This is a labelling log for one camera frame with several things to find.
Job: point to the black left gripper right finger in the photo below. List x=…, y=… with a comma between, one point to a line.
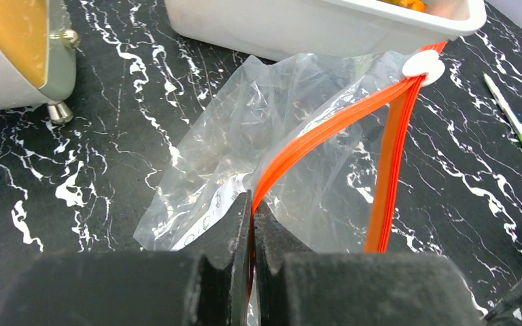
x=297, y=286

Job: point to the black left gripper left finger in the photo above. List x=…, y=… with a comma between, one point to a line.
x=205, y=283

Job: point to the clear zip bag orange zipper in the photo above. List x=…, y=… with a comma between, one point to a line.
x=317, y=138

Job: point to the white plastic bin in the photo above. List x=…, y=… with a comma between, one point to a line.
x=279, y=29

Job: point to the white green pen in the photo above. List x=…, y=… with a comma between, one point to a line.
x=504, y=106

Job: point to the cream round drum appliance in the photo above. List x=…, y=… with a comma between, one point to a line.
x=37, y=56

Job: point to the orange marigold flower toy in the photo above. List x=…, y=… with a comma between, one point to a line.
x=416, y=5

